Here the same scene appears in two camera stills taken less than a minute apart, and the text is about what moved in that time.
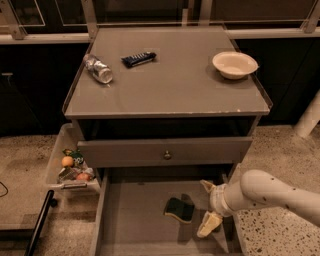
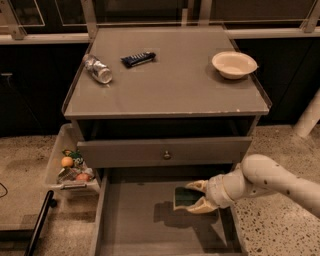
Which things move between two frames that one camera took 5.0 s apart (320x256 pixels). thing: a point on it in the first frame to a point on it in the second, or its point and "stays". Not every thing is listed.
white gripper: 217,199 to 215,192
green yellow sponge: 180,208 to 184,197
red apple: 83,176 stays
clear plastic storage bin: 66,168 stays
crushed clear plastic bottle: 98,68 stays
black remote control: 136,59 stays
